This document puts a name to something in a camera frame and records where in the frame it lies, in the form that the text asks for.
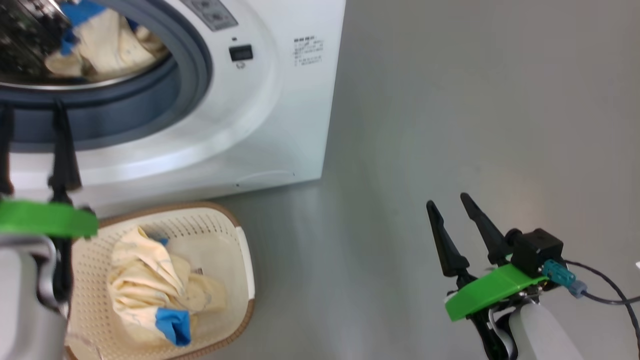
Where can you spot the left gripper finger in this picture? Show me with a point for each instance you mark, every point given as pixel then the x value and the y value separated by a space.
pixel 5 150
pixel 64 165

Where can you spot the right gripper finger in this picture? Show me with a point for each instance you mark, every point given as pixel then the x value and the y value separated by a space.
pixel 490 240
pixel 450 255

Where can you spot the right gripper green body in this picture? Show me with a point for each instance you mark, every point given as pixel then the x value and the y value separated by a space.
pixel 490 290

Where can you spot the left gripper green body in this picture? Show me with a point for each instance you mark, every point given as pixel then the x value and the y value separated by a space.
pixel 45 219

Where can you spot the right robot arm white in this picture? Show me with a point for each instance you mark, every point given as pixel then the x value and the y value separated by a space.
pixel 545 335

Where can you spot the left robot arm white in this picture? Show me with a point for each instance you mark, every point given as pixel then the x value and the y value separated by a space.
pixel 20 325

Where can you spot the washing machine drum with laundry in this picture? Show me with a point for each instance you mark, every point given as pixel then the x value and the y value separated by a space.
pixel 20 45

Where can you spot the white front-load washing machine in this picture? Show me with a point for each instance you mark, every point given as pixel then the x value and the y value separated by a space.
pixel 280 125

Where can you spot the printed black text label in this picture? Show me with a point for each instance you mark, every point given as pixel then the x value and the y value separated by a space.
pixel 308 50

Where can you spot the paper label inside basket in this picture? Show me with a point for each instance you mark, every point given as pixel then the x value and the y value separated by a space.
pixel 197 271

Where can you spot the cream perforated laundry basket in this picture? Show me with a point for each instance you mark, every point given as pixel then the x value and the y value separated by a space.
pixel 220 235

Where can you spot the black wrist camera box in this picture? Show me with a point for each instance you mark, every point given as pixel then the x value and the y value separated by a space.
pixel 537 250

